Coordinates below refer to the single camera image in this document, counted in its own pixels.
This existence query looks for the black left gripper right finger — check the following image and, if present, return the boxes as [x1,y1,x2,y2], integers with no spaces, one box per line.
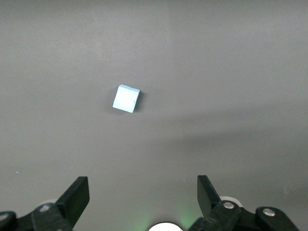
[190,175,242,231]

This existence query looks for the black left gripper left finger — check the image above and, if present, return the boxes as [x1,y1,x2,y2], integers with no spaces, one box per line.
[31,176,90,231]

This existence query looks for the light blue foam block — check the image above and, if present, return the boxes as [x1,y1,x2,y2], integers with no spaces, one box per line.
[112,84,141,114]

